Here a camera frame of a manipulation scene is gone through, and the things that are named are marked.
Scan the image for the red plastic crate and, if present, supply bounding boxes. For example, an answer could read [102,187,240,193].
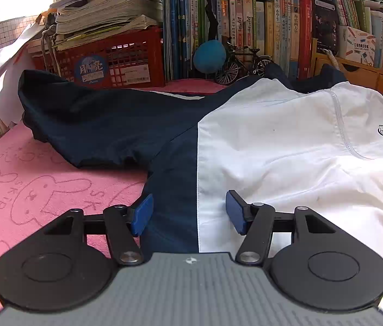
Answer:
[33,27,166,89]

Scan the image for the navy and white jacket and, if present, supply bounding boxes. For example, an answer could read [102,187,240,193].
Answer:
[18,63,383,316]

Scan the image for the loose white paper sheets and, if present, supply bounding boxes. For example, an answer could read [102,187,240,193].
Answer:
[0,24,47,124]

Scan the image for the grid-lined board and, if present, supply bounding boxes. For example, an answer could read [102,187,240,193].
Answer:
[0,15,41,53]

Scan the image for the stack of papers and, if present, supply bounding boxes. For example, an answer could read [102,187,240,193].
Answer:
[47,0,163,50]

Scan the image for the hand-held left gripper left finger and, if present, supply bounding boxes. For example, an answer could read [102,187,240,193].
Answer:
[44,193,154,266]

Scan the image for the white colourful-print box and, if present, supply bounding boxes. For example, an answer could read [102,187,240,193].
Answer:
[338,25,376,67]

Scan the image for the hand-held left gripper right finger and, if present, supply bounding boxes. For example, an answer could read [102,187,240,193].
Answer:
[226,190,336,265]

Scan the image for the black miniature bicycle model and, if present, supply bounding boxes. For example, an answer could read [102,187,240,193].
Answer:
[215,42,274,85]

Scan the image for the row of books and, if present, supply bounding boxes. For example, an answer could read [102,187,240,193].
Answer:
[162,0,383,82]

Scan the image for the blue plush ball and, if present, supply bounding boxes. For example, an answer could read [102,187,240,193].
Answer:
[193,40,227,73]

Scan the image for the pale braided cord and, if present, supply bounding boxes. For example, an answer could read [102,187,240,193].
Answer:
[324,49,340,70]

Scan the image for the wooden drawer organizer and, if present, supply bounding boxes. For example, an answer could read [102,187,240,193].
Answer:
[314,52,383,92]

